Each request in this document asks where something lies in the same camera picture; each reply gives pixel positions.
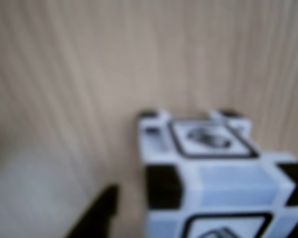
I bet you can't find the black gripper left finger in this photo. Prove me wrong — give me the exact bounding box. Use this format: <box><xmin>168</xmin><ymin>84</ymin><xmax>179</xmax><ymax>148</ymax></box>
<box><xmin>66</xmin><ymin>183</ymin><xmax>120</xmax><ymax>238</ymax></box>

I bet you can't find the white cube with lightning symbol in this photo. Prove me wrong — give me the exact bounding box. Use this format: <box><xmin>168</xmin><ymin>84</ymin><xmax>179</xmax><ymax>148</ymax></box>
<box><xmin>136</xmin><ymin>109</ymin><xmax>298</xmax><ymax>238</ymax></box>

